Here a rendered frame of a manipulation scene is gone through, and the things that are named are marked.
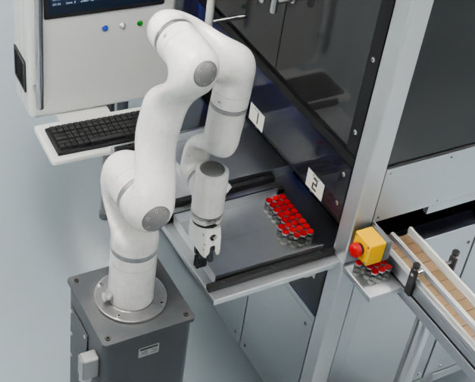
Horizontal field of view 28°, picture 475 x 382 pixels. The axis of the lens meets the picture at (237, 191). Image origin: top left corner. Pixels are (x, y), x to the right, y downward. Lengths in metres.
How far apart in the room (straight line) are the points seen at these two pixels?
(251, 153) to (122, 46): 0.56
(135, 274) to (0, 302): 1.38
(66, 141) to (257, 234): 0.73
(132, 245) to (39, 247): 1.61
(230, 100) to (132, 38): 1.03
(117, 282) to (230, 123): 0.51
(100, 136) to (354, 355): 1.07
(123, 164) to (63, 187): 1.92
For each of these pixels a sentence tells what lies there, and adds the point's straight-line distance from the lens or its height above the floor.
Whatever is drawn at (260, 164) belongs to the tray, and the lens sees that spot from 2.95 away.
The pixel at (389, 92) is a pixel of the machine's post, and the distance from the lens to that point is 2.32.
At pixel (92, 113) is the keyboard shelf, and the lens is 3.24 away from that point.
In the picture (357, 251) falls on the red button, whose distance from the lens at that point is 2.54.
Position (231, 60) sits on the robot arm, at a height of 1.57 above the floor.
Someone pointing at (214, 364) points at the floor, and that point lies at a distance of 3.51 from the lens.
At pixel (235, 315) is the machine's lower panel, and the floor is 0.20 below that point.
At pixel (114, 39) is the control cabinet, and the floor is 1.06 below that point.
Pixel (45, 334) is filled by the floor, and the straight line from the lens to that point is 3.57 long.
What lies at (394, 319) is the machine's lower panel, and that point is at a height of 0.54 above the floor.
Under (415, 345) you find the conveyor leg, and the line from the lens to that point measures 2.78.
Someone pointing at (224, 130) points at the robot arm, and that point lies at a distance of 2.22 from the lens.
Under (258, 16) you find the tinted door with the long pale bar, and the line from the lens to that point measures 2.82.
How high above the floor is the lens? 2.69
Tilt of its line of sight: 40 degrees down
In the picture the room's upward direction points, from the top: 9 degrees clockwise
